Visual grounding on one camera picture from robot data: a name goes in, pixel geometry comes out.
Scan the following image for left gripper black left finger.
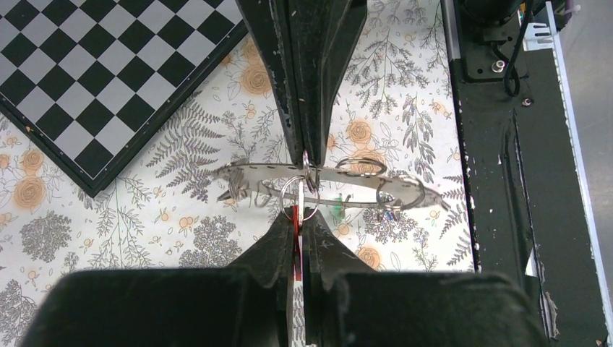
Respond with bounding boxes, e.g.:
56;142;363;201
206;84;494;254
22;215;294;346

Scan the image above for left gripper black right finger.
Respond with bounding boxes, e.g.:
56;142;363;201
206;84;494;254
301;208;546;346

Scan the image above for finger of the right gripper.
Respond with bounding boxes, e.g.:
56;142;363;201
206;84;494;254
237;0;304;166
288;1;368;166

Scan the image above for key with red tag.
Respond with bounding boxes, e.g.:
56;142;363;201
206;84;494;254
278;175;321;283

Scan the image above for metal key holder plate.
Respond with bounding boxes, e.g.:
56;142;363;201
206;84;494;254
212;159;451;213

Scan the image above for green key tag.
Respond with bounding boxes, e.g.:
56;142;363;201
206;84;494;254
332;194;351;219

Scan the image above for floral patterned table mat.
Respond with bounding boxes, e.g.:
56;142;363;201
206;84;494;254
1;1;473;346

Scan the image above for black white checkerboard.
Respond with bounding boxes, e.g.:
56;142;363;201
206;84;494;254
1;0;247;197

